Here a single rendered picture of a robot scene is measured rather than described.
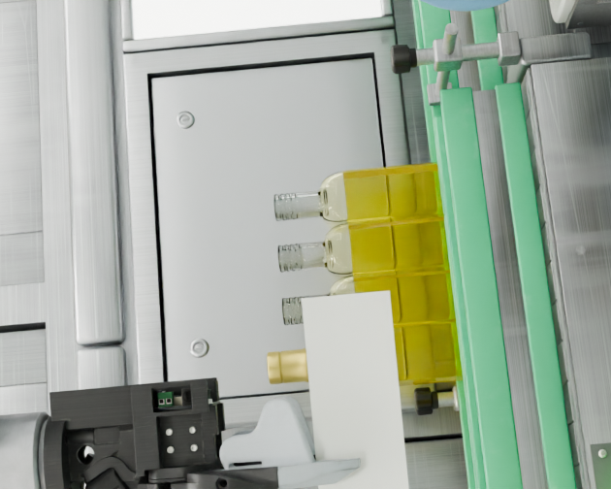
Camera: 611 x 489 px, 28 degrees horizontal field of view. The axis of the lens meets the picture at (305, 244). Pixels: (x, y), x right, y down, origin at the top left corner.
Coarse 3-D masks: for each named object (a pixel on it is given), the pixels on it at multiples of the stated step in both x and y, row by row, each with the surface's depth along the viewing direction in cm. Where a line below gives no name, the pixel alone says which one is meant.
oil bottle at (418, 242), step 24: (408, 216) 128; (432, 216) 128; (336, 240) 128; (360, 240) 127; (384, 240) 127; (408, 240) 127; (432, 240) 127; (336, 264) 127; (360, 264) 127; (384, 264) 127; (408, 264) 127; (432, 264) 127
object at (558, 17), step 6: (552, 0) 123; (558, 0) 123; (564, 0) 117; (570, 0) 116; (552, 6) 123; (558, 6) 123; (564, 6) 117; (570, 6) 117; (552, 12) 123; (558, 12) 120; (564, 12) 119; (558, 18) 121; (564, 18) 120
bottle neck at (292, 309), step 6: (324, 294) 128; (282, 300) 128; (288, 300) 128; (294, 300) 127; (300, 300) 127; (282, 306) 127; (288, 306) 127; (294, 306) 127; (300, 306) 127; (282, 312) 127; (288, 312) 127; (294, 312) 127; (300, 312) 127; (288, 318) 127; (294, 318) 127; (300, 318) 127; (288, 324) 128
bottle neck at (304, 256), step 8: (280, 248) 129; (288, 248) 129; (296, 248) 129; (304, 248) 129; (312, 248) 129; (320, 248) 129; (280, 256) 129; (288, 256) 129; (296, 256) 129; (304, 256) 129; (312, 256) 129; (320, 256) 129; (280, 264) 129; (288, 264) 129; (296, 264) 129; (304, 264) 129; (312, 264) 129; (320, 264) 129
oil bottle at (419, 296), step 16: (384, 272) 127; (400, 272) 126; (416, 272) 126; (432, 272) 126; (448, 272) 126; (336, 288) 126; (352, 288) 126; (368, 288) 126; (384, 288) 126; (400, 288) 126; (416, 288) 126; (432, 288) 125; (448, 288) 125; (400, 304) 125; (416, 304) 125; (432, 304) 125; (448, 304) 125; (400, 320) 125; (416, 320) 125; (432, 320) 125; (448, 320) 126
